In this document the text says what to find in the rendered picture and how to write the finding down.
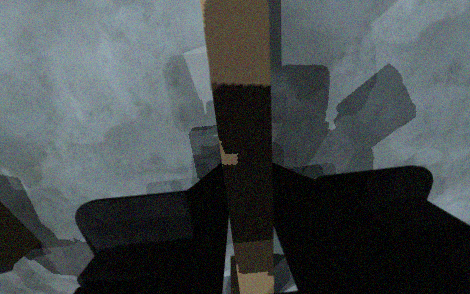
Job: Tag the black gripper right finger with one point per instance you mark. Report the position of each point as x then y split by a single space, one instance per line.
304 210

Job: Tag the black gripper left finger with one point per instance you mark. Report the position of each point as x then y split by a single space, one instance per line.
197 217

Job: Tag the long brown wooden rail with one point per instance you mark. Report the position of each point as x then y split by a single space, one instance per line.
237 42

